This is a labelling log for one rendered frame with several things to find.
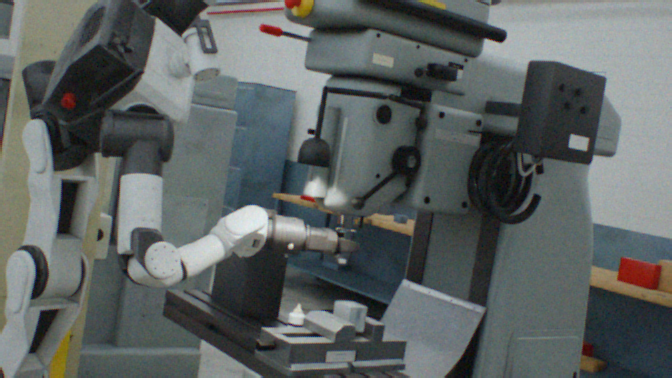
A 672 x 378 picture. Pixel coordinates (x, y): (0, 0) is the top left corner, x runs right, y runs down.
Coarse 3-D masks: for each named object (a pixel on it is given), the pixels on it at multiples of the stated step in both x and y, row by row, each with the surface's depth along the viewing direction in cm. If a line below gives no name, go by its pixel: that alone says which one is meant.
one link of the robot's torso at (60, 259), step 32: (32, 128) 204; (32, 160) 204; (96, 160) 214; (32, 192) 206; (64, 192) 210; (96, 192) 213; (32, 224) 208; (64, 224) 212; (32, 256) 204; (64, 256) 207; (32, 288) 203; (64, 288) 209
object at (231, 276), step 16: (240, 256) 225; (256, 256) 221; (272, 256) 224; (224, 272) 233; (240, 272) 224; (256, 272) 222; (272, 272) 225; (224, 288) 232; (240, 288) 223; (256, 288) 223; (272, 288) 225; (224, 304) 231; (240, 304) 222; (256, 304) 223; (272, 304) 226
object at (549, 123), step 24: (528, 72) 181; (552, 72) 176; (576, 72) 180; (528, 96) 181; (552, 96) 176; (576, 96) 181; (600, 96) 187; (528, 120) 180; (552, 120) 178; (576, 120) 183; (528, 144) 179; (552, 144) 179; (576, 144) 184
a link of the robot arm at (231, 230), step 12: (228, 216) 183; (240, 216) 184; (252, 216) 185; (264, 216) 186; (216, 228) 183; (228, 228) 181; (240, 228) 182; (252, 228) 183; (228, 240) 181; (240, 240) 182; (228, 252) 182
